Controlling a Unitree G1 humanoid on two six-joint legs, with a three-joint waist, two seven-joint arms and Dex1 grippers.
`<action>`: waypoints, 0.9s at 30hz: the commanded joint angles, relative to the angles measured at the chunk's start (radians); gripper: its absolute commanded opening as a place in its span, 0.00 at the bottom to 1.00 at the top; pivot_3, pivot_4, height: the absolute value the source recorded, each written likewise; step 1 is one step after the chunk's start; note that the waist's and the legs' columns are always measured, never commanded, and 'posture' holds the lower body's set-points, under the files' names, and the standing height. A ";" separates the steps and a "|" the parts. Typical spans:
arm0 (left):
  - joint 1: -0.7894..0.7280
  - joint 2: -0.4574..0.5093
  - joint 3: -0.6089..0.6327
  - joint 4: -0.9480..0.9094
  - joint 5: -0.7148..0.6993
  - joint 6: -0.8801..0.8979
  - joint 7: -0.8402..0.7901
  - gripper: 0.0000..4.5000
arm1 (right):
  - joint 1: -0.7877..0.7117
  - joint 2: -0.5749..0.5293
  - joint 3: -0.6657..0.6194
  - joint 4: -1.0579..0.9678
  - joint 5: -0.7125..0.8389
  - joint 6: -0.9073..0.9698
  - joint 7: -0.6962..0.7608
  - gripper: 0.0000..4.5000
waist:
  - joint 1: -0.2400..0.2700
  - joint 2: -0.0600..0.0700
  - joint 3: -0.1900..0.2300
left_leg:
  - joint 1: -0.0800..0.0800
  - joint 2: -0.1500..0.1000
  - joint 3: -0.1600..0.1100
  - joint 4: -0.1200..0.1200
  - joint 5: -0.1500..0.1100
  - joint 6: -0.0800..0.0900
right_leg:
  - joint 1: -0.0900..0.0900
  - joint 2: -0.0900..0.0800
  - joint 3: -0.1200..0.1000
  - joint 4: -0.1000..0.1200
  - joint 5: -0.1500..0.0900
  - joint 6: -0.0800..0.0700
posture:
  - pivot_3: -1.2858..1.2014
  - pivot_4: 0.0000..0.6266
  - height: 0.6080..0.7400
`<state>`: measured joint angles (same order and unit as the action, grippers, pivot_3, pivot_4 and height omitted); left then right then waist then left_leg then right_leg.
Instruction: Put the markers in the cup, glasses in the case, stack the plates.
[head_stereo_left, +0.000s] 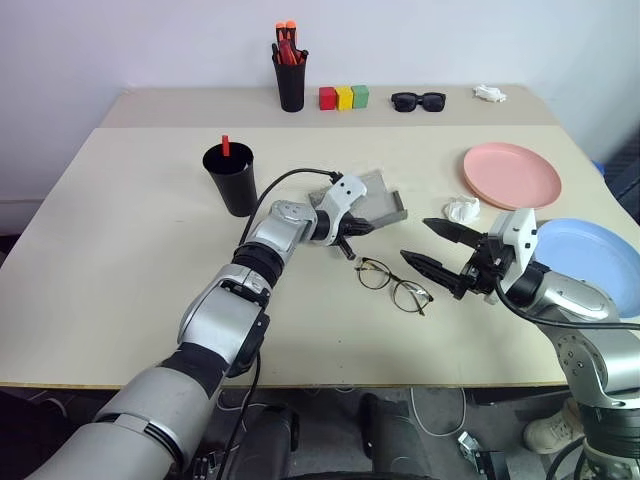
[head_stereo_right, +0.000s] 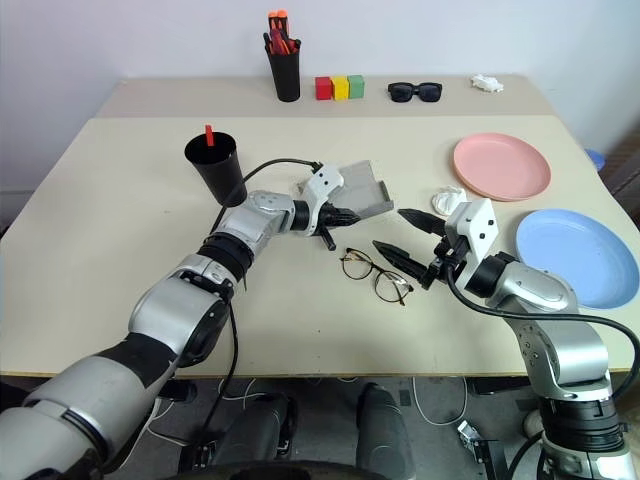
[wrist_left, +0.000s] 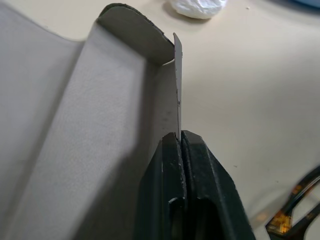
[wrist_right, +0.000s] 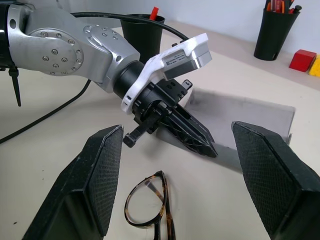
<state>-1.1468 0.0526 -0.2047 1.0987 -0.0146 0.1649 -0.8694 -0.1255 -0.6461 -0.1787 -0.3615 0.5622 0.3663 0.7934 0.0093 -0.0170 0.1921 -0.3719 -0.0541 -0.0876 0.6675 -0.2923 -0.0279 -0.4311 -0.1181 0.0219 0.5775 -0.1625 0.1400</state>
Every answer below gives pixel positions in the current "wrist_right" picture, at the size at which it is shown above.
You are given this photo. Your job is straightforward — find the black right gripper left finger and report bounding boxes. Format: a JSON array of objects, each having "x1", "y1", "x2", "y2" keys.
[{"x1": 22, "y1": 124, "x2": 125, "y2": 240}]

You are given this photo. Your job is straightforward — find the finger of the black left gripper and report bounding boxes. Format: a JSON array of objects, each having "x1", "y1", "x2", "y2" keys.
[
  {"x1": 159, "y1": 116, "x2": 219, "y2": 159},
  {"x1": 174, "y1": 105, "x2": 214, "y2": 143}
]

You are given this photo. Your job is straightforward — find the black cable tie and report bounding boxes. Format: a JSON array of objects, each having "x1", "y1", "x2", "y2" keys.
[{"x1": 8, "y1": 66, "x2": 23, "y2": 108}]

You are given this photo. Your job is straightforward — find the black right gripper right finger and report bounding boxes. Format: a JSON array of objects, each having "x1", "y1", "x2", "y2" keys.
[{"x1": 231, "y1": 121, "x2": 320, "y2": 240}]

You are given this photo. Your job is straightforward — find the yellow block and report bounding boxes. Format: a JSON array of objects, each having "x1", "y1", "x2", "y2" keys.
[{"x1": 308, "y1": 54, "x2": 320, "y2": 77}]

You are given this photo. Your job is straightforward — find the grey tray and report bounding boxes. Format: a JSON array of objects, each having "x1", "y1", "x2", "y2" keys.
[{"x1": 154, "y1": 86, "x2": 296, "y2": 176}]

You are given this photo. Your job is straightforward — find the black plastic cup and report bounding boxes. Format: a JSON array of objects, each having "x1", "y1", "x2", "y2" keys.
[
  {"x1": 253, "y1": 6, "x2": 301, "y2": 61},
  {"x1": 119, "y1": 13, "x2": 166, "y2": 64}
]

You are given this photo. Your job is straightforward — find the red block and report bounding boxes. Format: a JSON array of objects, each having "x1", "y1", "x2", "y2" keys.
[{"x1": 288, "y1": 49, "x2": 318, "y2": 74}]

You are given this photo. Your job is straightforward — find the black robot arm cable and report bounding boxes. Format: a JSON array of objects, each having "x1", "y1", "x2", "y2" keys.
[{"x1": 0, "y1": 11, "x2": 191, "y2": 145}]

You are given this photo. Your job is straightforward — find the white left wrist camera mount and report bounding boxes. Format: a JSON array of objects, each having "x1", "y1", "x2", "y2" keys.
[{"x1": 120, "y1": 32, "x2": 213, "y2": 115}]

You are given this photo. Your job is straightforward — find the tortoiseshell glasses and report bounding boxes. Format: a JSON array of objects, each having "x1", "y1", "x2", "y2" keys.
[{"x1": 123, "y1": 170, "x2": 177, "y2": 240}]

